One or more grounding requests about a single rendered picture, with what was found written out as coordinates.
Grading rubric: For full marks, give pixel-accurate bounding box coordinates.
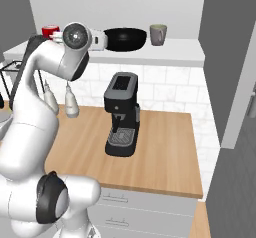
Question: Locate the grey round dish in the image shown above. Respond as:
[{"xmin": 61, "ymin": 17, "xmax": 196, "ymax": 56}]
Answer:
[{"xmin": 0, "ymin": 111, "xmax": 15, "ymax": 127}]

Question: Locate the grey cabinet door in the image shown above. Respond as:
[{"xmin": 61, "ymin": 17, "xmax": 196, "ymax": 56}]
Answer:
[{"xmin": 221, "ymin": 21, "xmax": 256, "ymax": 150}]

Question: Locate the black wire rack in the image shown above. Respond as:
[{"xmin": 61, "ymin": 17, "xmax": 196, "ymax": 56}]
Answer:
[{"xmin": 0, "ymin": 59, "xmax": 46, "ymax": 113}]

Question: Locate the grey drawer handle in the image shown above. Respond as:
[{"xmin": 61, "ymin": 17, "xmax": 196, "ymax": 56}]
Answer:
[
  {"xmin": 105, "ymin": 217, "xmax": 131, "ymax": 228},
  {"xmin": 101, "ymin": 194, "xmax": 130, "ymax": 204}
]

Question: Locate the white hanging utensil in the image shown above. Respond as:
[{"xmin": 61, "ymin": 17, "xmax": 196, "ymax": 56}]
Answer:
[
  {"xmin": 43, "ymin": 80, "xmax": 61, "ymax": 116},
  {"xmin": 64, "ymin": 81, "xmax": 81, "ymax": 119}
]

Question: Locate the grey drawer front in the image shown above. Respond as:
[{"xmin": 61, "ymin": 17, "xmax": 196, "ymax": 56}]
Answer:
[
  {"xmin": 98, "ymin": 186, "xmax": 200, "ymax": 218},
  {"xmin": 87, "ymin": 203, "xmax": 198, "ymax": 238}
]

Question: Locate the grey door handle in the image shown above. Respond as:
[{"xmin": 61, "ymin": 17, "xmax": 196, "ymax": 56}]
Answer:
[{"xmin": 247, "ymin": 91, "xmax": 256, "ymax": 119}]

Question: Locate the grey wall cupboard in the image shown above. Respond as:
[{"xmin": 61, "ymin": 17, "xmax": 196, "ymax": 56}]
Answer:
[{"xmin": 0, "ymin": 0, "xmax": 38, "ymax": 64}]

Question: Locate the grey tall cabinet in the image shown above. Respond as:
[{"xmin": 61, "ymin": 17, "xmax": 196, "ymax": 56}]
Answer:
[{"xmin": 198, "ymin": 0, "xmax": 256, "ymax": 238}]

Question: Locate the black pan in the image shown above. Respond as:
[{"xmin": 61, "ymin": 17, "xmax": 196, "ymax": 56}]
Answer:
[{"xmin": 103, "ymin": 27, "xmax": 148, "ymax": 53}]

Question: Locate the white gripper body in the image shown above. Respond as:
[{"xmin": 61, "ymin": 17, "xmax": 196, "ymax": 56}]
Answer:
[{"xmin": 98, "ymin": 30, "xmax": 110, "ymax": 52}]

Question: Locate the white wall shelf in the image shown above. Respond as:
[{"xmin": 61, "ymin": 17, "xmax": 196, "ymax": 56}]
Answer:
[{"xmin": 2, "ymin": 37, "xmax": 205, "ymax": 68}]

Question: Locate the black coffee machine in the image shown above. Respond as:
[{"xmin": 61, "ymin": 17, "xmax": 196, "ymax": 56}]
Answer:
[{"xmin": 103, "ymin": 71, "xmax": 141, "ymax": 157}]

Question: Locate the red mug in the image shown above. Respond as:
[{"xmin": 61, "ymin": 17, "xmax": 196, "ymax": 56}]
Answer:
[{"xmin": 41, "ymin": 24, "xmax": 61, "ymax": 40}]

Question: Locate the grey green mug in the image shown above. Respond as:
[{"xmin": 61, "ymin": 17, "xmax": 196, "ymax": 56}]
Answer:
[{"xmin": 149, "ymin": 23, "xmax": 168, "ymax": 47}]

